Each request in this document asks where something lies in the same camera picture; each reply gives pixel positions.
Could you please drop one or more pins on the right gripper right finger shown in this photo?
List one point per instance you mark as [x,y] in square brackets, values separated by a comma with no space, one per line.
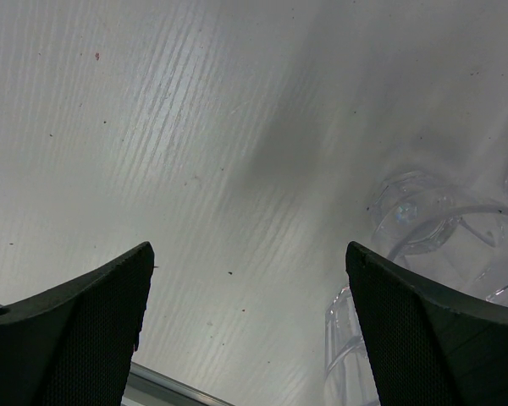
[427,344]

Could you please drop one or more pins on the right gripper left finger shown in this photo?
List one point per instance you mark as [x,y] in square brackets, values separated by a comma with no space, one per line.
[121,280]

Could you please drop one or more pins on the aluminium mounting rail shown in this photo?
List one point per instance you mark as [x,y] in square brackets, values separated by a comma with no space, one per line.
[152,382]

